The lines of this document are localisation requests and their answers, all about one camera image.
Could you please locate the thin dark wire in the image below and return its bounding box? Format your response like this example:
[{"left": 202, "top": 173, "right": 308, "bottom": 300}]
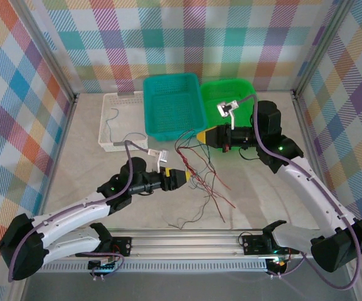
[
  {"left": 167, "top": 193, "right": 215, "bottom": 229},
  {"left": 179, "top": 137, "right": 218, "bottom": 201},
  {"left": 189, "top": 169, "right": 211, "bottom": 197}
]

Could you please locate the slotted grey cable duct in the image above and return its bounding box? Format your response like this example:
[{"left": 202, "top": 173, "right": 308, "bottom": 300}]
[{"left": 41, "top": 261, "right": 269, "bottom": 273}]

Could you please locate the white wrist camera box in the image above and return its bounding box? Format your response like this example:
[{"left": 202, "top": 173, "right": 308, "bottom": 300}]
[
  {"left": 216, "top": 99, "right": 242, "bottom": 130},
  {"left": 147, "top": 149, "right": 170, "bottom": 174}
]

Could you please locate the teal plastic mesh basket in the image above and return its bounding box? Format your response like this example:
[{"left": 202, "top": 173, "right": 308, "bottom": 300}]
[{"left": 142, "top": 73, "right": 208, "bottom": 142}]

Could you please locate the green plastic mesh basket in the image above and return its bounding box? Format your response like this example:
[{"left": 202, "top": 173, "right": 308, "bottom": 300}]
[{"left": 200, "top": 80, "right": 260, "bottom": 151}]

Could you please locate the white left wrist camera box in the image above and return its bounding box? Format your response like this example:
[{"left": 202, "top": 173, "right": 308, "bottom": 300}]
[{"left": 147, "top": 149, "right": 170, "bottom": 174}]

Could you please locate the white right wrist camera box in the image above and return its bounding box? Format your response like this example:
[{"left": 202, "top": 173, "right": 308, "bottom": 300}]
[{"left": 216, "top": 99, "right": 242, "bottom": 130}]

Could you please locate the thin red wire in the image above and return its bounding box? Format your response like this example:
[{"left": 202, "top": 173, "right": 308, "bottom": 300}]
[
  {"left": 174, "top": 128, "right": 202, "bottom": 181},
  {"left": 195, "top": 171, "right": 233, "bottom": 191}
]

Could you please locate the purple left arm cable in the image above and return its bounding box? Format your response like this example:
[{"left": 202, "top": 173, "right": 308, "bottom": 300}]
[{"left": 8, "top": 140, "right": 152, "bottom": 282}]

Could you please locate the tangle of coloured wires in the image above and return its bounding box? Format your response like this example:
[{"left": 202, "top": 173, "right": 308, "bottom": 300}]
[
  {"left": 180, "top": 150, "right": 237, "bottom": 208},
  {"left": 204, "top": 175, "right": 226, "bottom": 223}
]

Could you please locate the aluminium side rail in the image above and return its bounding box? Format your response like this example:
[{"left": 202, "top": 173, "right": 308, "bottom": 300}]
[
  {"left": 292, "top": 90, "right": 340, "bottom": 233},
  {"left": 39, "top": 93, "right": 80, "bottom": 220}
]

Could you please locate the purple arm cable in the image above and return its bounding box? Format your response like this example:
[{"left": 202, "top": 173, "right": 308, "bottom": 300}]
[
  {"left": 237, "top": 93, "right": 362, "bottom": 291},
  {"left": 8, "top": 140, "right": 152, "bottom": 282}
]

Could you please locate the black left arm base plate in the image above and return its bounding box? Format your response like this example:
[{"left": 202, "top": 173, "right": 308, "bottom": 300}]
[{"left": 75, "top": 236, "right": 132, "bottom": 258}]

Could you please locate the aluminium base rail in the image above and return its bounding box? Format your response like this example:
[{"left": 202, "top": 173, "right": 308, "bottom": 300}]
[{"left": 42, "top": 230, "right": 315, "bottom": 261}]

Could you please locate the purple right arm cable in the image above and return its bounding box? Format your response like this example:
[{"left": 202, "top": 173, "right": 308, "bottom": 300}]
[{"left": 237, "top": 93, "right": 362, "bottom": 291}]

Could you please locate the controller circuit board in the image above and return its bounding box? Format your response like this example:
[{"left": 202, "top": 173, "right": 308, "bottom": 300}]
[
  {"left": 267, "top": 256, "right": 290, "bottom": 269},
  {"left": 88, "top": 256, "right": 120, "bottom": 273}
]

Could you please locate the aluminium frame post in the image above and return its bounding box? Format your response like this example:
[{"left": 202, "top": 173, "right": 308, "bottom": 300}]
[
  {"left": 292, "top": 0, "right": 357, "bottom": 98},
  {"left": 17, "top": 0, "right": 78, "bottom": 102}
]

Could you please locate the white perforated plastic basket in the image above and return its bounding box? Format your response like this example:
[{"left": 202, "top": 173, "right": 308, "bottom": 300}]
[{"left": 97, "top": 92, "right": 149, "bottom": 154}]

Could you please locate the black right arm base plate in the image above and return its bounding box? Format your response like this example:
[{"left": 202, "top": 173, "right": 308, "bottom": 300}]
[{"left": 242, "top": 234, "right": 301, "bottom": 255}]

